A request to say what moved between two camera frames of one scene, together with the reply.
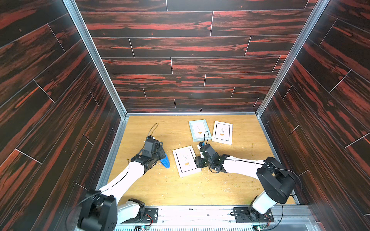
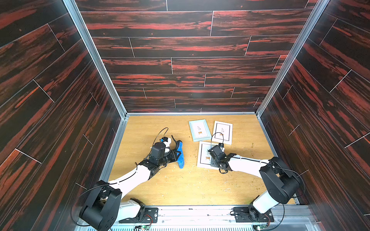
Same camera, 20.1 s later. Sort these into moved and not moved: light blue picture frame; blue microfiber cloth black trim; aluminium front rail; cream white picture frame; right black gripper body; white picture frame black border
Moved: cream white picture frame; blue microfiber cloth black trim
Not moved: light blue picture frame; right black gripper body; aluminium front rail; white picture frame black border
